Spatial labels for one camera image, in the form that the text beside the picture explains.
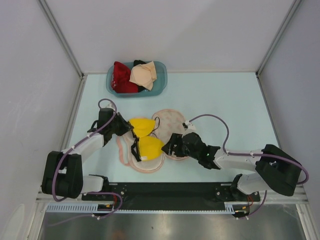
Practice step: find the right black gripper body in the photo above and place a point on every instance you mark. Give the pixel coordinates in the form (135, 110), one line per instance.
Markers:
(193, 155)

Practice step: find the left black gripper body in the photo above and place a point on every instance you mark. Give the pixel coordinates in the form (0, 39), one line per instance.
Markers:
(112, 126)

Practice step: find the yellow black bra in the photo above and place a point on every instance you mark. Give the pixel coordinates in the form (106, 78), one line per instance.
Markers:
(146, 146)

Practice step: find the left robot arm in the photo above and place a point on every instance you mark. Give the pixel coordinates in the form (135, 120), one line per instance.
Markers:
(63, 174)

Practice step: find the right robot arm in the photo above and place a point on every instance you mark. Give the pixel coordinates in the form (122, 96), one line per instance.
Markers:
(269, 168)

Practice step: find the beige bra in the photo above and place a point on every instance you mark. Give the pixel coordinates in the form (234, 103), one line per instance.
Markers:
(144, 75)

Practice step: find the red garment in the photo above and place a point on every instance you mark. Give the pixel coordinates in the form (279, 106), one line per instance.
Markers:
(121, 79)

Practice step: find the teal plastic basket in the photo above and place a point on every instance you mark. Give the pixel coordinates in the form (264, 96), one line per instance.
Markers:
(158, 87)

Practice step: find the black garment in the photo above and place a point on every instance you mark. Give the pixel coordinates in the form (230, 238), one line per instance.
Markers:
(138, 62)

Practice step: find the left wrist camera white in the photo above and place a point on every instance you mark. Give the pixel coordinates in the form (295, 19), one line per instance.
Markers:
(109, 106)

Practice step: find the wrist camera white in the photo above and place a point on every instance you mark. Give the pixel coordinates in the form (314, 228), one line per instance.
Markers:
(109, 106)
(188, 126)

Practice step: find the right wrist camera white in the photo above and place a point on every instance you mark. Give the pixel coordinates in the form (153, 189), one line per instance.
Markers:
(188, 126)

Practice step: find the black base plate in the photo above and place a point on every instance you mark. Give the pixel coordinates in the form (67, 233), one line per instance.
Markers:
(179, 194)

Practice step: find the left aluminium frame post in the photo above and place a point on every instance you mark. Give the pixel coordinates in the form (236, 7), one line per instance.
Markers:
(44, 6)

